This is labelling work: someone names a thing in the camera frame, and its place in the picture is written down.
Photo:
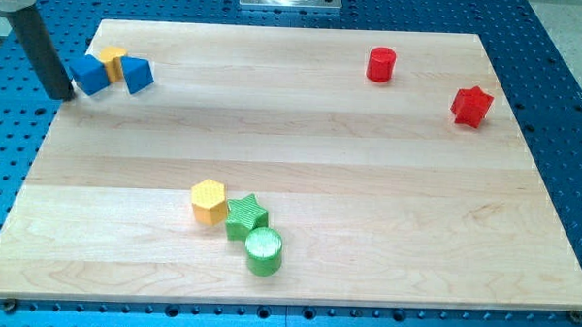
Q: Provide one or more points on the yellow heart block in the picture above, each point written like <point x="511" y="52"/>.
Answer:
<point x="111" y="59"/>

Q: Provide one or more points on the red cylinder block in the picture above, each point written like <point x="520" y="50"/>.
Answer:
<point x="381" y="64"/>

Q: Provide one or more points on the green star block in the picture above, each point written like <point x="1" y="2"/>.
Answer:
<point x="244" y="215"/>

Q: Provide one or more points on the red star block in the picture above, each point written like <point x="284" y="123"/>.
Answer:
<point x="471" y="105"/>

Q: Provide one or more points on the green cylinder block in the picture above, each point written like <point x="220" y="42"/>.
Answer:
<point x="264" y="250"/>

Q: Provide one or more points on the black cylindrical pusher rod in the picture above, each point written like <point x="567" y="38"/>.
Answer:
<point x="34" y="37"/>

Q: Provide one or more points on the blue triangular block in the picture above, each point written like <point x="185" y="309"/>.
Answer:
<point x="137" y="73"/>

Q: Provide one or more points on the wooden board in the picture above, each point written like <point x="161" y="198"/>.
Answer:
<point x="380" y="198"/>

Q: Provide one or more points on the yellow hexagon block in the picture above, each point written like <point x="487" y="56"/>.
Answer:
<point x="209" y="202"/>

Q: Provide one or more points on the blue cube block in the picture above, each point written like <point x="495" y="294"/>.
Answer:
<point x="89" y="74"/>

